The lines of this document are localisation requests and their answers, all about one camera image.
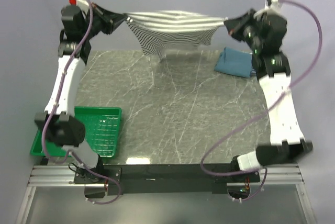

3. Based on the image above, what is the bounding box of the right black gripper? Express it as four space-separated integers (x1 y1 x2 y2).
224 9 263 53

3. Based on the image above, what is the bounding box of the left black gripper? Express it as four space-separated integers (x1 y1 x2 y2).
82 4 128 41

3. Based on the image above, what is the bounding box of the plain blue tank top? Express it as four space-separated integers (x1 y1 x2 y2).
214 47 253 78

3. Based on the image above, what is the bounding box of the blue white striped tank top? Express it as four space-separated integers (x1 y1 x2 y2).
250 69 257 76

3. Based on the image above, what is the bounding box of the black white striped tank top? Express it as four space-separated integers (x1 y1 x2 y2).
126 10 228 58

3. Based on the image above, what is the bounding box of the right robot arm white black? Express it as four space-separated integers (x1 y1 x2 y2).
225 9 313 182

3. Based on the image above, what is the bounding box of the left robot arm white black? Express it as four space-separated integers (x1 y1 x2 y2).
34 4 126 183

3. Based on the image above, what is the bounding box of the green plastic basket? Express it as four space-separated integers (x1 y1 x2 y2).
30 106 123 159

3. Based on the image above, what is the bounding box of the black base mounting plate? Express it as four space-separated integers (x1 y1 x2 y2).
74 163 260 198

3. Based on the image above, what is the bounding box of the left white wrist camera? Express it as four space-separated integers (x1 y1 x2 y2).
69 0 89 14

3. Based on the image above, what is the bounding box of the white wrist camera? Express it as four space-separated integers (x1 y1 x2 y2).
254 0 281 18
69 0 89 14

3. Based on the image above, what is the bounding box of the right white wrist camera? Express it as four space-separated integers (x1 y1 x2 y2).
254 0 281 18

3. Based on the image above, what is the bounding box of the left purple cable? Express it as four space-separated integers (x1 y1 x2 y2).
41 0 124 206

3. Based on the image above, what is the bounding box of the aluminium rail frame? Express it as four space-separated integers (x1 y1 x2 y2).
16 164 316 223

